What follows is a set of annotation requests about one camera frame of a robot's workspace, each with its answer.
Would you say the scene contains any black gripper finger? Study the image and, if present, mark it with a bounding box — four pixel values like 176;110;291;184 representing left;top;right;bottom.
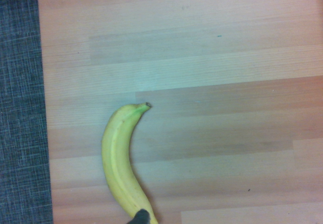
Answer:
127;208;152;224

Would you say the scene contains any yellow banana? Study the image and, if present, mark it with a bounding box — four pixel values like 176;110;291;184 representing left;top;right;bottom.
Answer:
101;102;159;224

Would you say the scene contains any wooden coffee table black frame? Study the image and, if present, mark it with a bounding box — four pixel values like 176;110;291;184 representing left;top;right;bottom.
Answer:
36;0;323;224

